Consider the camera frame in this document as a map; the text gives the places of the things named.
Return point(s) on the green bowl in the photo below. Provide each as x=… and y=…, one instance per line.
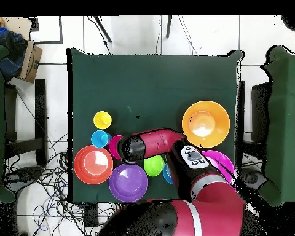
x=153, y=166

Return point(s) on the small crimson bowl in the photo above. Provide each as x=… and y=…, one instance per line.
x=114, y=147

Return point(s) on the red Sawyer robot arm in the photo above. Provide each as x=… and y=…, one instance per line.
x=157, y=142

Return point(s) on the dark green tablecloth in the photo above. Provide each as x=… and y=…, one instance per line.
x=150, y=86

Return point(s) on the yellow cup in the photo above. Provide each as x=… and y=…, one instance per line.
x=102, y=120

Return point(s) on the blue cup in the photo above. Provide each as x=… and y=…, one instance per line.
x=100, y=139

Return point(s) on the blue bowl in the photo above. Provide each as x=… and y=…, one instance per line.
x=167, y=174

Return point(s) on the purple bowl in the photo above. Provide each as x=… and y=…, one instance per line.
x=127, y=184

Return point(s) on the large orange bowl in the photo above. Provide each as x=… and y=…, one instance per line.
x=205, y=124

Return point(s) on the red-orange bowl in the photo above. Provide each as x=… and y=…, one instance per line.
x=93, y=164

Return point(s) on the large pink bowl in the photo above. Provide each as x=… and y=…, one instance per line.
x=223, y=162

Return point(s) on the black tripod leg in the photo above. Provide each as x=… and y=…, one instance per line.
x=102, y=28
x=169, y=26

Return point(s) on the brown cardboard box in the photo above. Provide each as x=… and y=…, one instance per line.
x=30, y=61

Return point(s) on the blue fabric bundle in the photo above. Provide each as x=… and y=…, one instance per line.
x=9, y=49

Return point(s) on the black stool frame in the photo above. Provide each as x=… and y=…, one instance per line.
x=40, y=118

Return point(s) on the black pedestal foot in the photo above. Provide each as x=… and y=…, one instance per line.
x=24, y=174
x=252, y=178

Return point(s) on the white panel black frame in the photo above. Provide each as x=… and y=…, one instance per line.
x=45, y=29

